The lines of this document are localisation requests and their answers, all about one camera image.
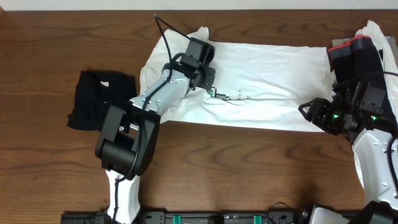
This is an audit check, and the white t-shirt with robot print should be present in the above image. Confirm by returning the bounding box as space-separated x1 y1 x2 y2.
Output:
139 26 338 133

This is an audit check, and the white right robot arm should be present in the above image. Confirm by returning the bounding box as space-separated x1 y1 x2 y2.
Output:
298 71 397 223

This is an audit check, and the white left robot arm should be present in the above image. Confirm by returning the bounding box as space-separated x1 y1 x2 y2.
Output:
95 37 215 223

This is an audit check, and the black red-trimmed folded garment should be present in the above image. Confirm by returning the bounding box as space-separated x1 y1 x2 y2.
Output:
328 35 383 83

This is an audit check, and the white garment at right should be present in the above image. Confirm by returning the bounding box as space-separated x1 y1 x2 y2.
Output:
354 20 398 190

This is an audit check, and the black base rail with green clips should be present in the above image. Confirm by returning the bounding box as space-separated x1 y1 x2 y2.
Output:
60 202 373 224

